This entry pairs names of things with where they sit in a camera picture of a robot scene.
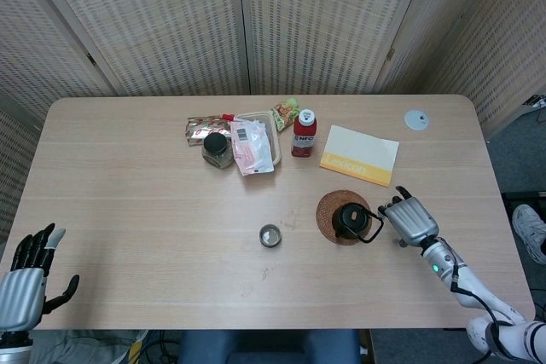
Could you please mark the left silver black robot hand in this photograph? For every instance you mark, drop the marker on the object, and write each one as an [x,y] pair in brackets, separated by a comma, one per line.
[21,296]

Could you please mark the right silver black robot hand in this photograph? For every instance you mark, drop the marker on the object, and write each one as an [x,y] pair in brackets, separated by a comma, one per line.
[411,221]

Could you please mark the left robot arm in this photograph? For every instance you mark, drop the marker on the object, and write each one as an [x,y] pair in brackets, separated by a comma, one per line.
[13,349]

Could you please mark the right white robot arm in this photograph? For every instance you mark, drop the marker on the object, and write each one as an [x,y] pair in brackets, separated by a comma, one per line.
[469,287]

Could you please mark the round woven rattan coaster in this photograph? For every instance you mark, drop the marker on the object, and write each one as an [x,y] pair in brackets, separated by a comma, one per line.
[330,206]

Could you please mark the small dark ceramic cup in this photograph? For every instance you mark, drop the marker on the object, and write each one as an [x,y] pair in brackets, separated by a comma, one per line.
[270,236]

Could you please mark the yellow white Lexicon booklet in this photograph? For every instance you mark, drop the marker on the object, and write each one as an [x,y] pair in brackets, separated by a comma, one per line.
[362,146]

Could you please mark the white sneaker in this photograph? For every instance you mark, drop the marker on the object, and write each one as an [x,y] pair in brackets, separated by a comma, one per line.
[529,232]

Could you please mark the red NFC juice bottle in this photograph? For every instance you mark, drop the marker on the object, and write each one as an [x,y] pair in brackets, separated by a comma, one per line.
[303,138]

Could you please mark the green orange snack packet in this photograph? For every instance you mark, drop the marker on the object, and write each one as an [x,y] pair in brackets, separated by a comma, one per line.
[285,114]

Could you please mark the pink white plastic pouch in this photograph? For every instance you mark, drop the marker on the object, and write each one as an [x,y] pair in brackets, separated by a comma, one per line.
[251,151]

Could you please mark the beige plastic food container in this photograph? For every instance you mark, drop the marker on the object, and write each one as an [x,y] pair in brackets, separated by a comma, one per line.
[256,117]

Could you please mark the blue padded seat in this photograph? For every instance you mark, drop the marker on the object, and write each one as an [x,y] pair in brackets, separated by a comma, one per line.
[264,344]

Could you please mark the glass jar with black lid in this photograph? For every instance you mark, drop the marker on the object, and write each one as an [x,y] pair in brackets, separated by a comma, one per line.
[214,142]

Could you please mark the gold red snack packet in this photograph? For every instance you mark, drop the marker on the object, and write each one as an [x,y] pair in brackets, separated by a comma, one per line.
[198,129]

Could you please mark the woven folding screen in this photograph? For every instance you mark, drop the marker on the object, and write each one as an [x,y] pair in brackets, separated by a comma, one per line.
[170,19]

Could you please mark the black metal floor frame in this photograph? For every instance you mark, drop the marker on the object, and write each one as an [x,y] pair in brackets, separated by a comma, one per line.
[524,198]

